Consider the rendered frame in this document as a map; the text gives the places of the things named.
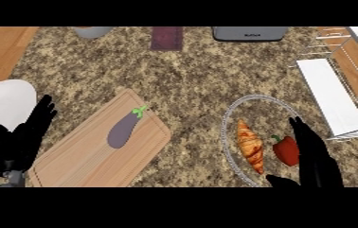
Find grey round pot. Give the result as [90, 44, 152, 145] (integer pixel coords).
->
[72, 26, 115, 40]

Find purple eggplant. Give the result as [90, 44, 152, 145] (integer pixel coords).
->
[106, 104, 149, 149]

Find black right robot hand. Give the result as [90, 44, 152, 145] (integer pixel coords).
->
[265, 115, 345, 188]

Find white wire tiered shelf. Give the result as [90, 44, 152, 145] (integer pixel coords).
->
[287, 26, 358, 142]

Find red bell pepper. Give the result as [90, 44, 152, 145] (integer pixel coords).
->
[269, 133, 300, 167]

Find white rounded object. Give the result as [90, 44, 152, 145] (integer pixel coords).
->
[0, 79, 38, 132]

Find golden brown croissant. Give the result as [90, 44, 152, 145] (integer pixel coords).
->
[235, 118, 266, 176]

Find grey toaster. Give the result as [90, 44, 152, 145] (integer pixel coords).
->
[211, 26, 290, 43]

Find pale wooden cutting board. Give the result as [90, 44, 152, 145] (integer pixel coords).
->
[27, 88, 173, 188]

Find dark maroon rectangular mat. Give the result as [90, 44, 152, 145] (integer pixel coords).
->
[148, 26, 185, 52]

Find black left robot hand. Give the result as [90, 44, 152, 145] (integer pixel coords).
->
[0, 94, 59, 175]

